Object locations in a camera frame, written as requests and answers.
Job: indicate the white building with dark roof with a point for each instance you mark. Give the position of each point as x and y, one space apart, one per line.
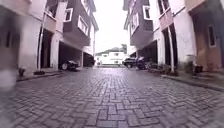
111 58

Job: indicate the black car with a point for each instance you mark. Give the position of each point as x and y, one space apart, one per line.
130 62

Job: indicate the vehicle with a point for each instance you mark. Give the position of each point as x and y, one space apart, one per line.
141 62

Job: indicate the grey brick paved road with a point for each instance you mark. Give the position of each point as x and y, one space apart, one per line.
110 100

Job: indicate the dark building with bay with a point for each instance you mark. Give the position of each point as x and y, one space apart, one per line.
140 35

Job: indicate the dark car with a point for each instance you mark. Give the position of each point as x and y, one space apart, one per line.
69 65

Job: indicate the dark building with white windows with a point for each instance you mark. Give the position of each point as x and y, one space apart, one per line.
75 33

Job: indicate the row of potted plants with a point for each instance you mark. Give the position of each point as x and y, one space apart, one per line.
161 68

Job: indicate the concrete kerb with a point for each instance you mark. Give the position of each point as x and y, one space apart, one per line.
193 82
38 76

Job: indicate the pale building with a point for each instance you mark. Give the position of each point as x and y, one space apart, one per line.
28 40

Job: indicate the brown brick building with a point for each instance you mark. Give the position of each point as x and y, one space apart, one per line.
201 53

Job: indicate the potted plant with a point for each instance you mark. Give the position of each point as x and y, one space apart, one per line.
21 71

